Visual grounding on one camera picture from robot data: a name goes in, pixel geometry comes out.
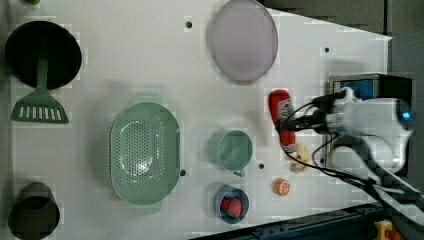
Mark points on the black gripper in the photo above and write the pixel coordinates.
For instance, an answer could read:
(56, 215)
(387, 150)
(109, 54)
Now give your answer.
(317, 121)

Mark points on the red ketchup bottle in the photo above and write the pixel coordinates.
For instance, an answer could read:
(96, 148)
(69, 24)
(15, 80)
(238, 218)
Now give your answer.
(280, 107)

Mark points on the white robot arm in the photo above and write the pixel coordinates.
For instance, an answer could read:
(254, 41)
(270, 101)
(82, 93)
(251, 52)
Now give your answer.
(386, 187)

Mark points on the green oval strainer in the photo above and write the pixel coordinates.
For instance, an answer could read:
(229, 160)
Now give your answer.
(145, 154)

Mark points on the yellow banana peel toy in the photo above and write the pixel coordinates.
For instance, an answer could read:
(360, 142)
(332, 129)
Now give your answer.
(301, 159)

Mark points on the green mug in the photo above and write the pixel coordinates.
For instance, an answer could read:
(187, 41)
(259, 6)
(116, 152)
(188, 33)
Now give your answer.
(230, 149)

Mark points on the lilac oval plate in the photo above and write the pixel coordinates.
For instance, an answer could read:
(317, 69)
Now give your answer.
(243, 40)

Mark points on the blue bowl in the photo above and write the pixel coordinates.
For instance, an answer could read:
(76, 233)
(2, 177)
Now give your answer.
(230, 192)

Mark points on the red strawberry toy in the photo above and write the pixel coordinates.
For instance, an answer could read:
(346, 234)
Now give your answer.
(232, 207)

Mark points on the green spatula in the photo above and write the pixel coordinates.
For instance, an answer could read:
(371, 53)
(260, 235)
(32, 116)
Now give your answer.
(40, 106)

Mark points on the black utensil holder cup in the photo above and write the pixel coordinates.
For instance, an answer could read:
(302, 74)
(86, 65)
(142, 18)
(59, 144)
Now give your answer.
(42, 39)

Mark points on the black cylinder cup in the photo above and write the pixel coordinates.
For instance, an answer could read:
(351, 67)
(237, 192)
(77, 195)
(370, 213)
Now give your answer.
(35, 214)

